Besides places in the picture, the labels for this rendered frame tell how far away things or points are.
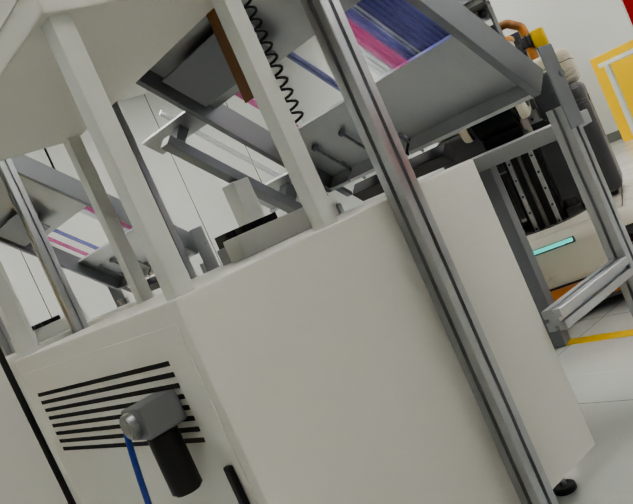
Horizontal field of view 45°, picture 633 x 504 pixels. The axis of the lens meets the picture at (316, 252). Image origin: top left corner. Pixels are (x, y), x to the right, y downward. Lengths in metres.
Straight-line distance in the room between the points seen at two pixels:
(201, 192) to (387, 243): 9.54
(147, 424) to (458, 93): 1.00
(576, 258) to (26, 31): 1.83
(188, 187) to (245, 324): 9.62
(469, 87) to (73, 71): 0.92
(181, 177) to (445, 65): 9.10
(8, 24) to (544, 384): 1.01
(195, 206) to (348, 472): 9.58
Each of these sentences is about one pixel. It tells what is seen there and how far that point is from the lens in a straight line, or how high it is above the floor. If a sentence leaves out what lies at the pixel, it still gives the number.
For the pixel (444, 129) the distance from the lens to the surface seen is 1.78.
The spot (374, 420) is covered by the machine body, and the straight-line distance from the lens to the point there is 1.13.
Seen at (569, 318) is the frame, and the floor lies 0.29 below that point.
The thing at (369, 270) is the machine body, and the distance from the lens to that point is 1.16.
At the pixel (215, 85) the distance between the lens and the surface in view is 1.79.
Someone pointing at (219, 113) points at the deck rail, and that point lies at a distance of 1.94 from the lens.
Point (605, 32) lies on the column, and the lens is 8.38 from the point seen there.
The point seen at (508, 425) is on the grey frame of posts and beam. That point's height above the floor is 0.22.
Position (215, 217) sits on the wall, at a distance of 10.69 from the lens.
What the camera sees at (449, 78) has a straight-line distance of 1.67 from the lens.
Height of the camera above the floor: 0.65
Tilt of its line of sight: 3 degrees down
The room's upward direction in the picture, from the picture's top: 24 degrees counter-clockwise
